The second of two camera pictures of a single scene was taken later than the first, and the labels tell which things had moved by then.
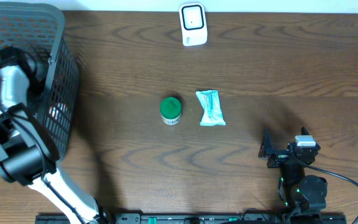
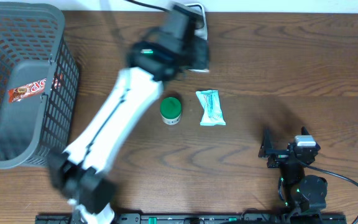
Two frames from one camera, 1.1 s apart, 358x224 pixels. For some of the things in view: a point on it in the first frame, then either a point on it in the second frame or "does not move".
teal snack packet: x=209 y=101 does not move
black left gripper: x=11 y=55 → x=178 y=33
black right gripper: x=279 y=155 does not move
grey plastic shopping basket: x=35 y=28 does not move
